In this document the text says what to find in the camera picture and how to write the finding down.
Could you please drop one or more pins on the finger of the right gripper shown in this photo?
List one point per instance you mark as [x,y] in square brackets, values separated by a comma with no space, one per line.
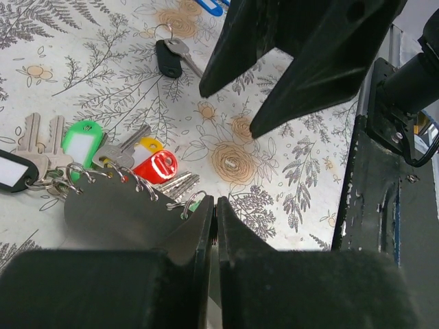
[253,28]
[331,64]

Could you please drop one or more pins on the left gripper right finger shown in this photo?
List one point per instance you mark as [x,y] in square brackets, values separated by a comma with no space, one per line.
[262,287]

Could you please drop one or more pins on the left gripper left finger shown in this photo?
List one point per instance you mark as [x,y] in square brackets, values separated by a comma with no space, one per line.
[164,287]

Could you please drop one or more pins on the blue key tag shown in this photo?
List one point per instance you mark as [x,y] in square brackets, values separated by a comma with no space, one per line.
[213,7]

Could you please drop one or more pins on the black key tag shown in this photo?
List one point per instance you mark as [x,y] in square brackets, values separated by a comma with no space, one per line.
[17,173]
[168,63]

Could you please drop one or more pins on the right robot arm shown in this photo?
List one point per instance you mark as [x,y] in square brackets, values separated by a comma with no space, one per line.
[402,93]

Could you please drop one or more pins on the red key tag on holder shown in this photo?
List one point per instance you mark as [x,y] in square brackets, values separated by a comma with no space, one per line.
[159,168]

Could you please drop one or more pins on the yellow key tag on holder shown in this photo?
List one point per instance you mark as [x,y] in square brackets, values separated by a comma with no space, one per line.
[145,148]

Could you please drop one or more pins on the green key tag on holder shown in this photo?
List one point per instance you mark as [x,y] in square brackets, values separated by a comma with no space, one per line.
[82,141]

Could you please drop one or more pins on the floral table mat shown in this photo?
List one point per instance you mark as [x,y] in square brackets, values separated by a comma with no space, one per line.
[96,61]

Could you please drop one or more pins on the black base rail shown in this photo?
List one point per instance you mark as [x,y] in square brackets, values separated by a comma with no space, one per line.
[390,207]

